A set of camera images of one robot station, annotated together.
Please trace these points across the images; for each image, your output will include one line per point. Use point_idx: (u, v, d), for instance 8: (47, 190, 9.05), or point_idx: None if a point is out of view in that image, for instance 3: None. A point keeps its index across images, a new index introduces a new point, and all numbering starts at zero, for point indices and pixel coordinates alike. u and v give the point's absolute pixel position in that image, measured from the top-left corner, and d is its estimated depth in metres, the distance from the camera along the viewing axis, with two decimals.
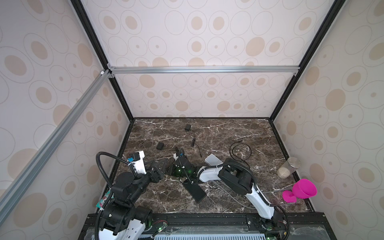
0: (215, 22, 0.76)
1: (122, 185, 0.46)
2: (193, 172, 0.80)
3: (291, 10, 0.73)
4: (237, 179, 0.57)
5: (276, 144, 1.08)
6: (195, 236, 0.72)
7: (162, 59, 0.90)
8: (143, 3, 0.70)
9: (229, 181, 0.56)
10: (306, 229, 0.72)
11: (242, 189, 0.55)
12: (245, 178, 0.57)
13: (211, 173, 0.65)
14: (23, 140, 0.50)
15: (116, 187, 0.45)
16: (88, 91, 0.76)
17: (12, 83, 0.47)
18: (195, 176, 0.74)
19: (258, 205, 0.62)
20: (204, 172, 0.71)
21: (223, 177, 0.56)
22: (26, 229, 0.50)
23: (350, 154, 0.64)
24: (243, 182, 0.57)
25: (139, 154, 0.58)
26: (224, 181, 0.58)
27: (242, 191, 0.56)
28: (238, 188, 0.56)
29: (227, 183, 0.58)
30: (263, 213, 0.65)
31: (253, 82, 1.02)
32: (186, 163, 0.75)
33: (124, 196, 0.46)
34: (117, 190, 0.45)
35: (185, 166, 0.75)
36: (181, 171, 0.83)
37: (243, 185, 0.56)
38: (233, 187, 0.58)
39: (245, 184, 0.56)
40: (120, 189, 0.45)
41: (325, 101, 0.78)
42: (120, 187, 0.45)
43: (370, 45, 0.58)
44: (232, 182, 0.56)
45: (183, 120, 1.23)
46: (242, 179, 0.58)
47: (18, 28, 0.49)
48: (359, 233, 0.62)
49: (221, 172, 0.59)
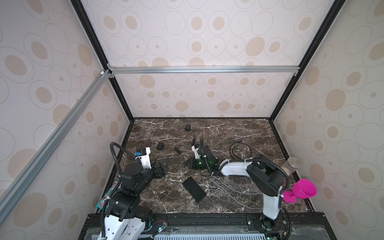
0: (215, 22, 0.76)
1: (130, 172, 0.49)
2: (215, 163, 0.77)
3: (291, 9, 0.72)
4: (268, 178, 0.51)
5: (276, 144, 1.08)
6: (195, 236, 0.72)
7: (162, 59, 0.90)
8: (143, 3, 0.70)
9: (258, 179, 0.51)
10: (306, 229, 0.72)
11: (270, 190, 0.50)
12: (277, 179, 0.52)
13: (237, 167, 0.60)
14: (23, 140, 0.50)
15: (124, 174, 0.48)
16: (88, 91, 0.76)
17: (12, 83, 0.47)
18: (216, 168, 0.70)
19: (268, 203, 0.60)
20: (228, 165, 0.66)
21: (252, 173, 0.51)
22: (26, 229, 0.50)
23: (350, 154, 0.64)
24: (274, 182, 0.51)
25: (145, 149, 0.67)
26: (252, 177, 0.53)
27: (269, 191, 0.51)
28: (267, 188, 0.51)
29: (256, 180, 0.52)
30: (267, 212, 0.64)
31: (253, 82, 1.02)
32: (208, 153, 0.72)
33: (132, 185, 0.49)
34: (125, 178, 0.47)
35: (207, 155, 0.72)
36: (201, 163, 0.79)
37: (273, 185, 0.50)
38: (260, 186, 0.53)
39: (276, 184, 0.51)
40: (129, 176, 0.48)
41: (325, 101, 0.78)
42: (128, 175, 0.48)
43: (370, 44, 0.58)
44: (262, 180, 0.51)
45: (183, 120, 1.23)
46: (273, 179, 0.52)
47: (18, 28, 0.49)
48: (359, 233, 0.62)
49: (250, 167, 0.54)
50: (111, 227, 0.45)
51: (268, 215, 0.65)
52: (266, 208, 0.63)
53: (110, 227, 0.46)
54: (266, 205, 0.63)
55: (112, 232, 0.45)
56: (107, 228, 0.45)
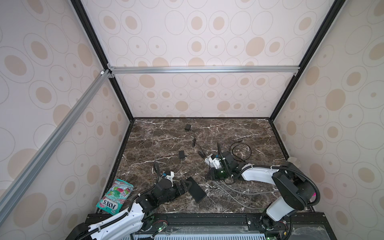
0: (215, 22, 0.76)
1: (164, 185, 0.63)
2: (236, 167, 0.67)
3: (291, 10, 0.73)
4: (296, 189, 0.47)
5: (276, 144, 1.08)
6: (195, 236, 0.72)
7: (162, 59, 0.90)
8: (143, 3, 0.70)
9: (284, 188, 0.47)
10: (306, 229, 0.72)
11: (297, 202, 0.46)
12: (307, 192, 0.47)
13: (260, 174, 0.58)
14: (23, 139, 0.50)
15: (159, 184, 0.63)
16: (88, 91, 0.76)
17: (12, 83, 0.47)
18: (238, 171, 0.68)
19: (279, 208, 0.59)
20: (250, 169, 0.64)
21: (278, 181, 0.48)
22: (26, 229, 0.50)
23: (350, 154, 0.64)
24: (303, 194, 0.47)
25: (171, 172, 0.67)
26: (277, 185, 0.49)
27: (296, 204, 0.47)
28: (293, 200, 0.47)
29: (281, 189, 0.49)
30: (272, 213, 0.64)
31: (253, 82, 1.02)
32: (229, 156, 0.73)
33: (160, 195, 0.64)
34: (157, 187, 0.63)
35: (226, 158, 0.73)
36: (224, 171, 0.79)
37: (302, 198, 0.46)
38: (285, 197, 0.49)
39: (305, 198, 0.46)
40: (161, 188, 0.62)
41: (325, 101, 0.78)
42: (162, 186, 0.62)
43: (370, 45, 0.58)
44: (289, 189, 0.47)
45: (183, 120, 1.23)
46: (303, 191, 0.47)
47: (18, 28, 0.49)
48: (359, 233, 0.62)
49: (277, 174, 0.51)
50: (135, 210, 0.57)
51: (271, 216, 0.65)
52: (272, 209, 0.63)
53: (134, 210, 0.57)
54: (273, 207, 0.62)
55: (133, 215, 0.55)
56: (132, 209, 0.57)
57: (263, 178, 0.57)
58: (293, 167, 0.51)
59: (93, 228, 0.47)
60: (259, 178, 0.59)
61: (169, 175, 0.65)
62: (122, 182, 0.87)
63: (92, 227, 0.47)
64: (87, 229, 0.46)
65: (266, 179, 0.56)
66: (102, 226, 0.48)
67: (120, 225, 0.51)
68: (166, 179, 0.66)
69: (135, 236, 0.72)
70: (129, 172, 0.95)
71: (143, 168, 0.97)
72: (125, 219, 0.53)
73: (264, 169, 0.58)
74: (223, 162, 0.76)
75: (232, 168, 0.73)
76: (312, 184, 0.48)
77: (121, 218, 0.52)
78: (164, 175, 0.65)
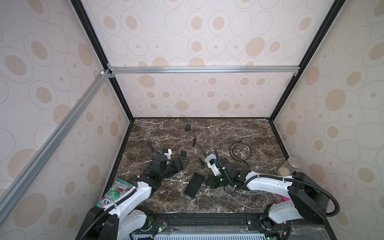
0: (215, 22, 0.76)
1: (160, 159, 0.64)
2: (237, 175, 0.69)
3: (291, 9, 0.72)
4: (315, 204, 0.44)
5: (276, 144, 1.08)
6: (196, 236, 0.72)
7: (162, 59, 0.90)
8: (143, 3, 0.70)
9: (301, 203, 0.44)
10: (306, 229, 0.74)
11: (316, 217, 0.43)
12: (323, 204, 0.45)
13: (271, 185, 0.53)
14: (23, 139, 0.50)
15: (155, 160, 0.63)
16: (88, 91, 0.76)
17: (12, 83, 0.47)
18: (240, 181, 0.63)
19: (284, 213, 0.57)
20: (259, 179, 0.58)
21: (296, 196, 0.44)
22: (26, 229, 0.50)
23: (350, 154, 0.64)
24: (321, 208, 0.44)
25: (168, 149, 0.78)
26: (294, 200, 0.45)
27: (314, 218, 0.44)
28: (311, 214, 0.44)
29: (297, 203, 0.45)
30: (274, 216, 0.63)
31: (253, 82, 1.02)
32: (228, 164, 0.67)
33: (159, 169, 0.64)
34: (155, 163, 0.64)
35: (226, 168, 0.67)
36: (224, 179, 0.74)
37: (321, 212, 0.43)
38: (302, 211, 0.46)
39: (323, 211, 0.44)
40: (158, 162, 0.63)
41: (325, 101, 0.78)
42: (158, 161, 0.63)
43: (370, 45, 0.58)
44: (309, 206, 0.43)
45: (183, 120, 1.23)
46: (321, 205, 0.45)
47: (18, 28, 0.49)
48: (359, 233, 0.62)
49: (293, 189, 0.46)
50: (143, 186, 0.57)
51: (274, 219, 0.64)
52: (276, 213, 0.61)
53: (141, 186, 0.57)
54: (277, 212, 0.61)
55: (141, 190, 0.56)
56: (140, 186, 0.57)
57: (272, 189, 0.53)
58: (306, 179, 0.47)
59: (110, 206, 0.46)
60: (267, 189, 0.55)
61: (167, 152, 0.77)
62: (122, 182, 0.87)
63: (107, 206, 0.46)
64: (103, 209, 0.44)
65: (274, 190, 0.53)
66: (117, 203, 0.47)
67: (134, 199, 0.51)
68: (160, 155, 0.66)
69: (135, 235, 0.72)
70: (129, 172, 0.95)
71: (143, 168, 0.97)
72: (136, 194, 0.53)
73: (275, 181, 0.53)
74: (223, 171, 0.69)
75: (233, 176, 0.68)
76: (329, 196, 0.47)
77: (133, 194, 0.53)
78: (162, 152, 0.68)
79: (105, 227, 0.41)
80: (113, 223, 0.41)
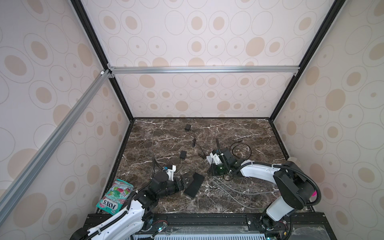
0: (215, 22, 0.76)
1: (160, 178, 0.62)
2: (234, 162, 0.74)
3: (291, 9, 0.72)
4: (297, 189, 0.47)
5: (276, 144, 1.08)
6: (195, 236, 0.72)
7: (162, 59, 0.90)
8: (143, 3, 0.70)
9: (284, 187, 0.47)
10: (306, 229, 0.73)
11: (296, 202, 0.46)
12: (306, 192, 0.47)
13: (261, 171, 0.57)
14: (23, 139, 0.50)
15: (155, 178, 0.61)
16: (88, 91, 0.76)
17: (12, 83, 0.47)
18: (236, 167, 0.67)
19: (279, 207, 0.58)
20: (251, 165, 0.63)
21: (279, 180, 0.47)
22: (26, 229, 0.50)
23: (350, 154, 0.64)
24: (303, 194, 0.47)
25: (173, 166, 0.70)
26: (277, 184, 0.49)
27: (295, 203, 0.47)
28: (292, 199, 0.47)
29: (280, 187, 0.49)
30: (272, 213, 0.64)
31: (253, 82, 1.02)
32: (227, 152, 0.73)
33: (157, 189, 0.62)
34: (154, 182, 0.61)
35: (225, 154, 0.73)
36: (223, 167, 0.78)
37: (302, 197, 0.46)
38: (285, 196, 0.49)
39: (304, 197, 0.46)
40: (157, 181, 0.60)
41: (325, 101, 0.78)
42: (158, 180, 0.61)
43: (370, 45, 0.58)
44: (290, 189, 0.46)
45: (183, 120, 1.23)
46: (303, 191, 0.47)
47: (18, 28, 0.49)
48: (359, 233, 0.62)
49: (278, 173, 0.51)
50: (135, 207, 0.56)
51: (270, 215, 0.65)
52: (273, 209, 0.62)
53: (134, 207, 0.56)
54: (273, 208, 0.62)
55: (133, 212, 0.54)
56: (131, 207, 0.56)
57: (264, 176, 0.56)
58: (294, 166, 0.50)
59: (93, 232, 0.45)
60: (259, 176, 0.59)
61: (170, 169, 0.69)
62: (122, 182, 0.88)
63: (92, 231, 0.46)
64: (87, 233, 0.45)
65: (265, 177, 0.56)
66: (102, 228, 0.47)
67: (121, 224, 0.50)
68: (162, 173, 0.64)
69: (135, 236, 0.72)
70: (129, 172, 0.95)
71: (143, 168, 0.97)
72: (125, 217, 0.52)
73: (265, 167, 0.57)
74: (222, 157, 0.75)
75: (231, 163, 0.73)
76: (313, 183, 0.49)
77: (122, 217, 0.51)
78: (166, 169, 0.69)
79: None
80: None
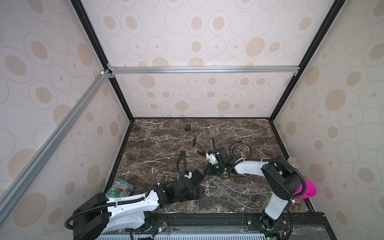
0: (215, 22, 0.76)
1: (185, 183, 0.61)
2: (230, 161, 0.77)
3: (291, 9, 0.72)
4: (283, 180, 0.49)
5: (276, 144, 1.08)
6: (195, 236, 0.72)
7: (162, 59, 0.90)
8: (143, 3, 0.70)
9: (272, 179, 0.50)
10: (306, 229, 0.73)
11: (284, 193, 0.49)
12: (293, 183, 0.49)
13: (253, 167, 0.59)
14: (23, 140, 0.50)
15: (181, 181, 0.60)
16: (88, 91, 0.76)
17: (12, 83, 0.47)
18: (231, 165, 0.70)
19: (274, 204, 0.60)
20: (243, 162, 0.66)
21: (267, 172, 0.50)
22: (26, 229, 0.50)
23: (350, 154, 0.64)
24: (290, 185, 0.49)
25: (189, 172, 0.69)
26: (266, 176, 0.52)
27: (283, 194, 0.49)
28: (280, 190, 0.49)
29: (269, 180, 0.51)
30: (270, 211, 0.64)
31: (253, 82, 1.02)
32: (223, 151, 0.76)
33: (178, 192, 0.62)
34: (179, 183, 0.61)
35: (220, 153, 0.76)
36: (219, 166, 0.82)
37: (289, 188, 0.48)
38: (274, 188, 0.52)
39: (292, 188, 0.48)
40: (181, 185, 0.60)
41: (325, 101, 0.78)
42: (183, 184, 0.60)
43: (370, 45, 0.58)
44: (277, 181, 0.49)
45: (183, 120, 1.23)
46: (289, 182, 0.50)
47: (18, 28, 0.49)
48: (359, 233, 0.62)
49: (266, 165, 0.54)
50: (151, 198, 0.55)
51: (270, 215, 0.65)
52: (270, 207, 0.63)
53: (151, 197, 0.55)
54: (270, 205, 0.63)
55: (148, 202, 0.54)
56: (149, 196, 0.55)
57: (256, 171, 0.59)
58: (282, 159, 0.53)
59: (112, 202, 0.47)
60: (252, 171, 0.61)
61: (187, 175, 0.65)
62: (122, 182, 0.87)
63: (110, 200, 0.47)
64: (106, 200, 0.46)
65: (256, 172, 0.59)
66: (119, 203, 0.47)
67: (135, 208, 0.50)
68: (186, 179, 0.63)
69: (135, 236, 0.72)
70: (129, 172, 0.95)
71: (143, 168, 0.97)
72: (140, 203, 0.51)
73: (255, 162, 0.60)
74: (217, 156, 0.79)
75: (226, 161, 0.76)
76: (299, 175, 0.51)
77: (138, 202, 0.51)
78: (183, 174, 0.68)
79: (95, 219, 0.42)
80: (101, 221, 0.41)
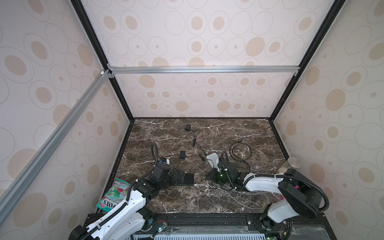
0: (215, 22, 0.76)
1: (163, 166, 0.61)
2: (238, 178, 0.72)
3: (291, 9, 0.72)
4: (305, 198, 0.45)
5: (276, 144, 1.08)
6: (195, 236, 0.72)
7: (162, 59, 0.90)
8: (143, 3, 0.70)
9: (292, 197, 0.45)
10: (306, 229, 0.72)
11: (307, 211, 0.44)
12: (315, 199, 0.46)
13: (264, 184, 0.56)
14: (23, 140, 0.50)
15: (159, 166, 0.61)
16: (88, 91, 0.76)
17: (12, 83, 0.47)
18: (240, 183, 0.66)
19: (283, 210, 0.57)
20: (254, 179, 0.61)
21: (286, 190, 0.46)
22: (26, 229, 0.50)
23: (350, 154, 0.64)
24: (312, 202, 0.45)
25: (167, 158, 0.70)
26: (284, 195, 0.47)
27: (306, 212, 0.45)
28: (303, 209, 0.45)
29: (288, 198, 0.47)
30: (273, 215, 0.63)
31: (253, 82, 1.02)
32: (230, 166, 0.68)
33: (160, 177, 0.62)
34: (158, 169, 0.61)
35: (228, 169, 0.69)
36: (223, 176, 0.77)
37: (312, 206, 0.44)
38: (294, 206, 0.47)
39: (315, 205, 0.45)
40: (160, 169, 0.61)
41: (325, 102, 0.78)
42: (162, 168, 0.60)
43: (370, 45, 0.58)
44: (299, 200, 0.45)
45: (183, 120, 1.23)
46: (311, 199, 0.46)
47: (18, 28, 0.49)
48: (359, 233, 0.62)
49: (283, 183, 0.49)
50: (134, 197, 0.53)
51: (272, 218, 0.64)
52: (274, 211, 0.62)
53: (133, 197, 0.54)
54: (274, 210, 0.63)
55: (133, 202, 0.52)
56: (131, 197, 0.53)
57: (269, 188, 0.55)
58: (297, 174, 0.50)
59: (93, 227, 0.44)
60: (264, 188, 0.57)
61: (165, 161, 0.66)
62: (122, 182, 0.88)
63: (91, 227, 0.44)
64: (86, 229, 0.43)
65: (271, 189, 0.55)
66: (102, 223, 0.45)
67: (122, 217, 0.48)
68: (165, 163, 0.64)
69: (135, 236, 0.72)
70: (129, 172, 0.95)
71: (143, 168, 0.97)
72: (125, 209, 0.50)
73: (268, 179, 0.56)
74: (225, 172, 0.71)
75: (234, 178, 0.70)
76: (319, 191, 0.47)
77: (122, 209, 0.49)
78: (162, 161, 0.65)
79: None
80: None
